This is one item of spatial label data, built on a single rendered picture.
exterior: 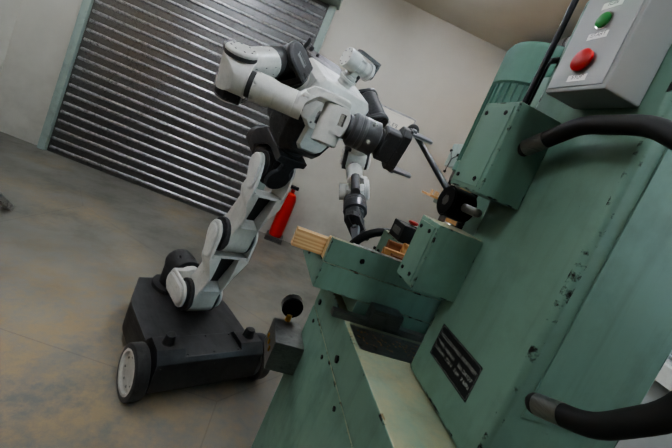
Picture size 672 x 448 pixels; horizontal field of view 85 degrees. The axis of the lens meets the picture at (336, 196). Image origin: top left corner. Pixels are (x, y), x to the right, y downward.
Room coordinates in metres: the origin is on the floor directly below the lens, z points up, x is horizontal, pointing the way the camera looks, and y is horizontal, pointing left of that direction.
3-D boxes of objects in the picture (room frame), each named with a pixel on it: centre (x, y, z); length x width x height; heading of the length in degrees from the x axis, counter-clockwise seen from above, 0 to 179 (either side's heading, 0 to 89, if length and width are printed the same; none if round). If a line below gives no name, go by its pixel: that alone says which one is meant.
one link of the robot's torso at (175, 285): (1.59, 0.43, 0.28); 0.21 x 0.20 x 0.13; 45
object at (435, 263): (0.65, -0.21, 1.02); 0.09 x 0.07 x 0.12; 105
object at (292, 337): (0.93, -0.03, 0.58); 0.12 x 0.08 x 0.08; 15
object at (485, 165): (0.62, -0.22, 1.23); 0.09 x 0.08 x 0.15; 15
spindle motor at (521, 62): (0.86, -0.32, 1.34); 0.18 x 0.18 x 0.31
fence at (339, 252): (0.83, -0.32, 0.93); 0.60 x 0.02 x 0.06; 105
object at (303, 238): (0.84, -0.22, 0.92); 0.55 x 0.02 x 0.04; 105
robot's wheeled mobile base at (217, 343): (1.56, 0.41, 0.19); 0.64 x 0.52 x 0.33; 45
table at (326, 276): (0.97, -0.28, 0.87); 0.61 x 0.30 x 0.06; 105
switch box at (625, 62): (0.52, -0.26, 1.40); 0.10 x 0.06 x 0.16; 15
